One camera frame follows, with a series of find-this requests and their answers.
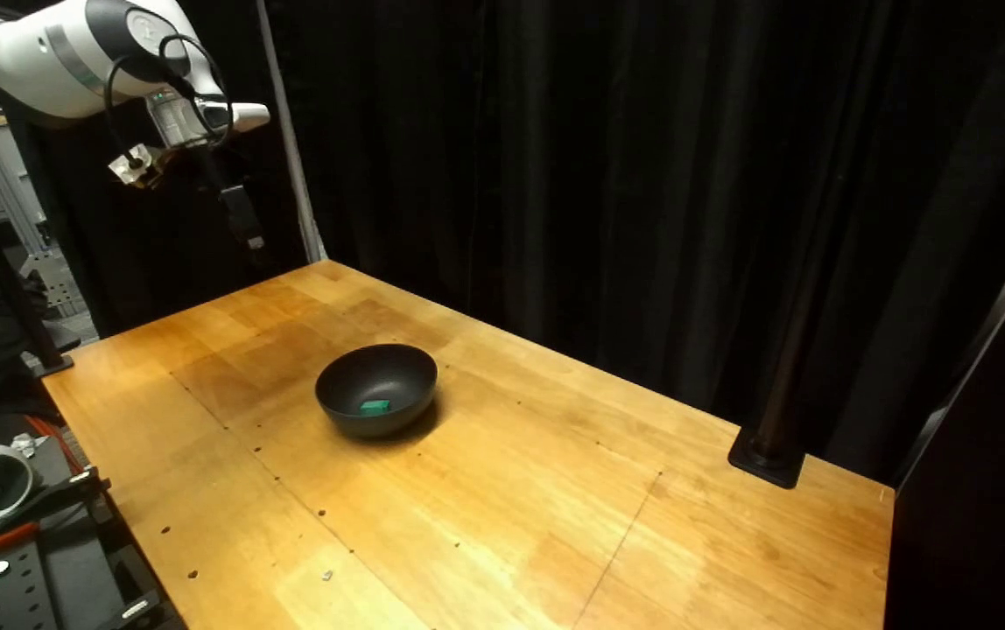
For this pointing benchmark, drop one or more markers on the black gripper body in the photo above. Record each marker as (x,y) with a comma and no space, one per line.
(230,193)

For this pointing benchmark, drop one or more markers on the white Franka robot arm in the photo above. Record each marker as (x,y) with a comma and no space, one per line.
(48,54)

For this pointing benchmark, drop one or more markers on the black bowl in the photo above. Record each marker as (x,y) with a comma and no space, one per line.
(379,390)

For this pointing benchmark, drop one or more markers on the small green object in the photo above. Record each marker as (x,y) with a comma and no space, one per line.
(376,403)

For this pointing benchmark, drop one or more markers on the white metal pole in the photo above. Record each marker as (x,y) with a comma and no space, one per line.
(287,128)

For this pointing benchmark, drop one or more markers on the grey metal shelf rack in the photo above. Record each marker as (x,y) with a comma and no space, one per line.
(13,221)

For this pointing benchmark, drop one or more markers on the black curtain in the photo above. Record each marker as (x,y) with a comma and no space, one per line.
(641,177)

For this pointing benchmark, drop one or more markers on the black perforated breadboard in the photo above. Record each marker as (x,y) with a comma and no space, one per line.
(48,581)

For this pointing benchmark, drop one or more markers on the black pole with base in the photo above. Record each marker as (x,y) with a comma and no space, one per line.
(809,292)

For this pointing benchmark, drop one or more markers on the dark side panel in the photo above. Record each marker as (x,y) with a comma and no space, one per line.
(984,467)

